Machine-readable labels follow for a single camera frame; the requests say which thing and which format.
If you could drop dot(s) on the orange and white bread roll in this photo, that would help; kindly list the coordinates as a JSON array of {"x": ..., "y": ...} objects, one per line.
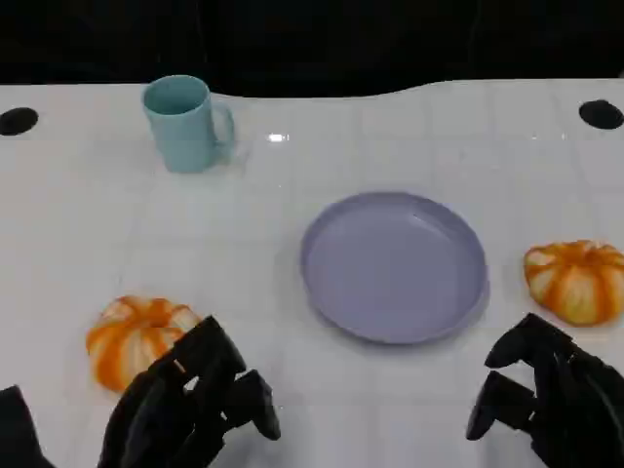
[
  {"x": 127, "y": 341},
  {"x": 575, "y": 283}
]

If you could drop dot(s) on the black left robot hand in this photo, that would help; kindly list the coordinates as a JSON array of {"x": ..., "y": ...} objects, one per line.
[{"x": 166, "y": 414}]

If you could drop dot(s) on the lilac plate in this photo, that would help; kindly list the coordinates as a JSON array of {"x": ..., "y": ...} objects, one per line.
[{"x": 390, "y": 268}]

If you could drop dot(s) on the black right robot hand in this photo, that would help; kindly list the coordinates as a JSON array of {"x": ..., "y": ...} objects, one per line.
[{"x": 575, "y": 409}]

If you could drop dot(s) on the pale green mug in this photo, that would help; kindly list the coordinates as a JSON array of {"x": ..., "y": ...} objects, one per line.
[{"x": 180, "y": 141}]

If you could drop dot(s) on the black table grommet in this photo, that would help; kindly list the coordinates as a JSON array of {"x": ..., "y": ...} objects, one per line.
[
  {"x": 17, "y": 122},
  {"x": 601, "y": 114}
]

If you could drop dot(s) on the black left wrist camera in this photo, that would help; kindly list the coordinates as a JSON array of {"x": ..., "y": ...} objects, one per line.
[{"x": 17, "y": 429}]

